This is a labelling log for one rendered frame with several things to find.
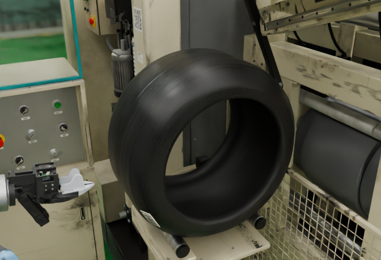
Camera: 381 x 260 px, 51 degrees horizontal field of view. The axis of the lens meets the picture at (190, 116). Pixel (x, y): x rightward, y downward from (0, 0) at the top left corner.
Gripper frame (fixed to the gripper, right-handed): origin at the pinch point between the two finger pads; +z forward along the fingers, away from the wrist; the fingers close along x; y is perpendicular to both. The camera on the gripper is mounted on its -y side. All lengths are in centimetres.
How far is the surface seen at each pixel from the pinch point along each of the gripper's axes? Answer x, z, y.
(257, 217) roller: -10, 52, -15
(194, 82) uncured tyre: -9.0, 24.2, 31.2
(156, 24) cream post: 26, 27, 40
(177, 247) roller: -9.9, 23.8, -18.9
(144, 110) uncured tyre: -5.2, 12.6, 23.1
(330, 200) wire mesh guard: -21, 70, -5
